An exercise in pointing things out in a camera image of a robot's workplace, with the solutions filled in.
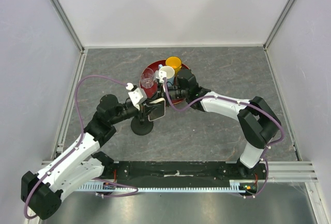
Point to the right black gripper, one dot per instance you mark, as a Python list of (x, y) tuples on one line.
[(161, 90)]

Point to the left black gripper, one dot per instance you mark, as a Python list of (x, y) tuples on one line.
[(145, 109)]

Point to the black phone stand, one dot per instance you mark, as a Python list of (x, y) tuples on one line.
[(141, 128)]

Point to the phone with pink case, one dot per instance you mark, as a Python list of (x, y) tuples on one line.
[(157, 109)]

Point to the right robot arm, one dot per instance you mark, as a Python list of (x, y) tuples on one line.
[(260, 126)]

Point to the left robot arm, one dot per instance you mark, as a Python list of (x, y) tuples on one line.
[(43, 192)]

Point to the red round tray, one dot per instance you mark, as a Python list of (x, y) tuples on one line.
[(154, 66)]

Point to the light blue mug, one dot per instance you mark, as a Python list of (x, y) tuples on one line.
[(169, 71)]

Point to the yellow mug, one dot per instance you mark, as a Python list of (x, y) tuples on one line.
[(175, 63)]

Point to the clear plastic cup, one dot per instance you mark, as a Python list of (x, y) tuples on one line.
[(147, 78)]

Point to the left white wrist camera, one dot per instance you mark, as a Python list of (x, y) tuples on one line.
[(136, 95)]

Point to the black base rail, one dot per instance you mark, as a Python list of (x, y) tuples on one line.
[(181, 174)]

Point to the slotted cable duct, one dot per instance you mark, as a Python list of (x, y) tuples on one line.
[(101, 187)]

